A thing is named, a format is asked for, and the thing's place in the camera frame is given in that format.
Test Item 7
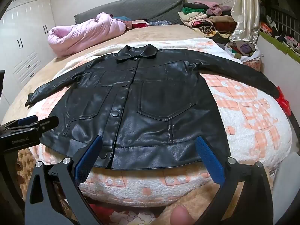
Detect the white wardrobe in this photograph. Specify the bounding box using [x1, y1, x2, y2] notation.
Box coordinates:
[0, 0, 57, 92]

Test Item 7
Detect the teal cloth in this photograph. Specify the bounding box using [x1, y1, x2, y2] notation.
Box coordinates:
[112, 16, 132, 23]

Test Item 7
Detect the pink quilt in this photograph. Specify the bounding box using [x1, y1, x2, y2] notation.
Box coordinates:
[47, 12, 127, 58]

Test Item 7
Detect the white bag of clothes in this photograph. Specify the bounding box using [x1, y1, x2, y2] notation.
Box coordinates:
[225, 40, 262, 62]

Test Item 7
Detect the cream satin curtain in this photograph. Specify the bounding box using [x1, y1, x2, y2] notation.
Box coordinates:
[228, 0, 262, 43]

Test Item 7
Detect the grey headboard cushion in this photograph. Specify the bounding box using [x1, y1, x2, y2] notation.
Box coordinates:
[74, 0, 185, 25]

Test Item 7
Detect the dark red cloth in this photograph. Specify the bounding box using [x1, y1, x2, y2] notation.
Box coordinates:
[127, 19, 149, 29]

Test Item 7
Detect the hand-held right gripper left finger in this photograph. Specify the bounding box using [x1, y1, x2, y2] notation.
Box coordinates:
[25, 135, 104, 225]

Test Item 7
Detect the person's right hand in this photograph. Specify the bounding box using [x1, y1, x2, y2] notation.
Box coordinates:
[170, 205, 194, 225]

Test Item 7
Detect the white orange bear print blanket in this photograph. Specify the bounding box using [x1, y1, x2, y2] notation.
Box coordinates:
[27, 37, 293, 208]

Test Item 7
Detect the blue patterned cloth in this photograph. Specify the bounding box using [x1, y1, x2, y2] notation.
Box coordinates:
[148, 20, 172, 27]

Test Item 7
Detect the heap of colourful clothes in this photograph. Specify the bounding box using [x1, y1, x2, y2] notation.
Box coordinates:
[260, 22, 300, 50]

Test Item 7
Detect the black metal window grille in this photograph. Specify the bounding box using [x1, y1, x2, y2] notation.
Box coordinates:
[265, 5, 300, 38]

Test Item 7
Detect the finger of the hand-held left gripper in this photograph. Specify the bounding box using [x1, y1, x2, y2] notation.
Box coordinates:
[14, 115, 59, 133]
[5, 115, 39, 128]

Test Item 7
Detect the green ledge cover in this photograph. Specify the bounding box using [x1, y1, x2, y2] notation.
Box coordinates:
[258, 29, 300, 62]

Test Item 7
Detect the red plastic object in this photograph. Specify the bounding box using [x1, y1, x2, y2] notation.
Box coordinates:
[276, 86, 291, 116]

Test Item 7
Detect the bed with tan plush sheet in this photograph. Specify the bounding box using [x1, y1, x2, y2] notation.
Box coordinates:
[0, 23, 293, 225]

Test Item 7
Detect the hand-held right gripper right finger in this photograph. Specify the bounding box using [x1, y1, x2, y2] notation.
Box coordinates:
[196, 135, 276, 225]

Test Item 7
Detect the black leather jacket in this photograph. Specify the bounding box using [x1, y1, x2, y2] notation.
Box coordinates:
[25, 44, 285, 170]

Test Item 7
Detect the pile of folded clothes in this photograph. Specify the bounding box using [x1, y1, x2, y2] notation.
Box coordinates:
[178, 0, 237, 38]

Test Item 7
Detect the red floral cloth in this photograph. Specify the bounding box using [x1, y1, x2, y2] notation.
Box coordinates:
[89, 204, 179, 225]

